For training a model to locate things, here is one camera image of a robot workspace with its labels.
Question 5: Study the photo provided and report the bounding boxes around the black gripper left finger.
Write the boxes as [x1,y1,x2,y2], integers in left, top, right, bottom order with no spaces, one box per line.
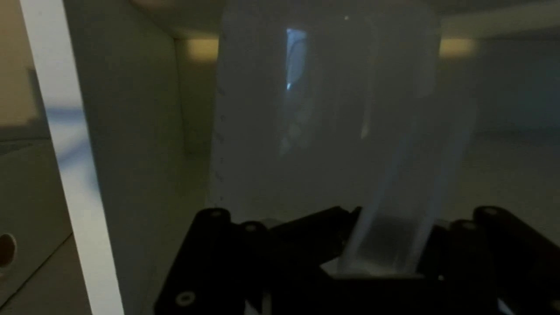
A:
[153,205,364,315]

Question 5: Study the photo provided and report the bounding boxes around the dark object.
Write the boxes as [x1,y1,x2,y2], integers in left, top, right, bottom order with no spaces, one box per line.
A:
[207,0,462,278]

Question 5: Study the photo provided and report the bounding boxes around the white cubby shelf unit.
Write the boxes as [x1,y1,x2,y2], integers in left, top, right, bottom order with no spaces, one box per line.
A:
[20,0,560,315]

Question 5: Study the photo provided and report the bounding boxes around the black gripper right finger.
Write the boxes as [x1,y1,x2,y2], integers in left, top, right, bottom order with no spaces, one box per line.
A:
[419,205,560,315]

